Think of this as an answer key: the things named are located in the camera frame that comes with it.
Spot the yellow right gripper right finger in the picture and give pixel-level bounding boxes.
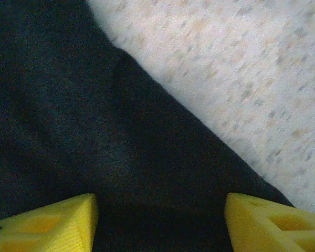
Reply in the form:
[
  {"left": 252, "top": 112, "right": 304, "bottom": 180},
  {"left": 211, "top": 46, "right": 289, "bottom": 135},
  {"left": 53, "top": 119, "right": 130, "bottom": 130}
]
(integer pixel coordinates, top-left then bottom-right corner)
[{"left": 224, "top": 193, "right": 315, "bottom": 252}]

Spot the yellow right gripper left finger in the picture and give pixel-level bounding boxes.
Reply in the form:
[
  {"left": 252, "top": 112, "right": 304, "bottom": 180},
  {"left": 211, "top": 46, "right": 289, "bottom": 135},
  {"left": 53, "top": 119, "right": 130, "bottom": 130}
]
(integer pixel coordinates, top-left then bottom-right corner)
[{"left": 0, "top": 193, "right": 99, "bottom": 252}]

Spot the black t-shirt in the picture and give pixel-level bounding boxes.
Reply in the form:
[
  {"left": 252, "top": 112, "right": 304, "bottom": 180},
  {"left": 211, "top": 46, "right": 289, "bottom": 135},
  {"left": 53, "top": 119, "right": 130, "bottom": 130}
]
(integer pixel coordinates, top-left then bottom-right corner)
[{"left": 0, "top": 0, "right": 296, "bottom": 252}]

